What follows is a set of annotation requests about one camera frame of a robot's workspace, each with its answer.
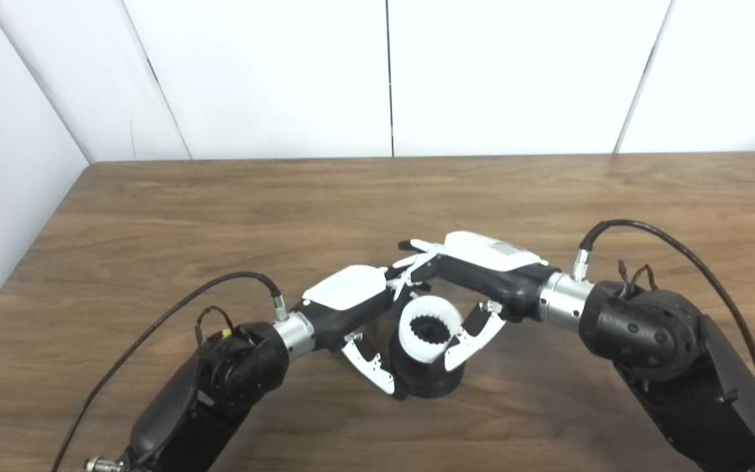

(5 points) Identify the white and black left hand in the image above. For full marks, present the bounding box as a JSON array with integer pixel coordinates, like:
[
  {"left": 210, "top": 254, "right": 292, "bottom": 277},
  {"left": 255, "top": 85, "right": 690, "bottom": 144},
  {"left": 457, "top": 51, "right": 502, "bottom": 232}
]
[{"left": 299, "top": 259, "right": 431, "bottom": 397}]

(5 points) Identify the white and black right hand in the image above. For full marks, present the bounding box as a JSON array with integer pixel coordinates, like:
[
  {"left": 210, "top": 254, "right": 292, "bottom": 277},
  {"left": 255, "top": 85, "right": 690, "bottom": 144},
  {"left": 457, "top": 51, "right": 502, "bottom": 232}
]
[{"left": 398, "top": 231, "right": 552, "bottom": 372}]

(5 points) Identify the white ring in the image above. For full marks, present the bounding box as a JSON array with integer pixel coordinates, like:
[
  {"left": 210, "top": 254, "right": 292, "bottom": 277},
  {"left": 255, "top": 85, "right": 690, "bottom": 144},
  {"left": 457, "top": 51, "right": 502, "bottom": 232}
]
[{"left": 398, "top": 296, "right": 463, "bottom": 364}]

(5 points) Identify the round black part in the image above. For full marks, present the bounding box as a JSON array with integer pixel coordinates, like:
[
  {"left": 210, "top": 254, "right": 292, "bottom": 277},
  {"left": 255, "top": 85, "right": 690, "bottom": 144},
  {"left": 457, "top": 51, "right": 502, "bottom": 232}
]
[{"left": 387, "top": 315, "right": 467, "bottom": 399}]

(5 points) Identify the thin right wrist wire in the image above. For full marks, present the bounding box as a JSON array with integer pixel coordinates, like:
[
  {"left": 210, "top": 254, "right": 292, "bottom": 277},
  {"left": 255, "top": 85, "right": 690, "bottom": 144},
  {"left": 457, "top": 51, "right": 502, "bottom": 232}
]
[{"left": 617, "top": 261, "right": 658, "bottom": 294}]

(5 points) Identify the thin wrist wire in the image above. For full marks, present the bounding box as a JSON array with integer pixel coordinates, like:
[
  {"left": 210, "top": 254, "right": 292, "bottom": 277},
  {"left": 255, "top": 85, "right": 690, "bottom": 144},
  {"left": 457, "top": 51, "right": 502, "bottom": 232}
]
[
  {"left": 195, "top": 305, "right": 237, "bottom": 345},
  {"left": 617, "top": 261, "right": 658, "bottom": 294}
]

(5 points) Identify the thin left wrist wire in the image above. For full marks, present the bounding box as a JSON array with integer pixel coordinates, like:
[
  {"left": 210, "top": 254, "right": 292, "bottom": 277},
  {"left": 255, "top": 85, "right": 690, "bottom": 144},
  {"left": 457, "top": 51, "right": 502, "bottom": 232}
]
[{"left": 195, "top": 305, "right": 237, "bottom": 345}]

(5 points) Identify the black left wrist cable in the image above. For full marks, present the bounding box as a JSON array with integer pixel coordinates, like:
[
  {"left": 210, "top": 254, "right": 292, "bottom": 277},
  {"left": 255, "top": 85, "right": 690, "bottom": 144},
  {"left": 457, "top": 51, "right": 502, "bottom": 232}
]
[{"left": 50, "top": 272, "right": 288, "bottom": 472}]

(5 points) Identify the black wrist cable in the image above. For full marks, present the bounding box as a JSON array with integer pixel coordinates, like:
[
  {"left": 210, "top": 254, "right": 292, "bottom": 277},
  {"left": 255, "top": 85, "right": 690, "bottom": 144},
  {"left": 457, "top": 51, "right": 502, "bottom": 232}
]
[
  {"left": 50, "top": 272, "right": 288, "bottom": 472},
  {"left": 571, "top": 219, "right": 755, "bottom": 401}
]

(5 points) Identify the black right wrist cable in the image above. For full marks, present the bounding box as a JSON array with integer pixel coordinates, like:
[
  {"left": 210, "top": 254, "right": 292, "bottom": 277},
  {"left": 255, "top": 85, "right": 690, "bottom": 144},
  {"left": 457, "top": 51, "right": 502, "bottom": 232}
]
[{"left": 571, "top": 219, "right": 755, "bottom": 401}]

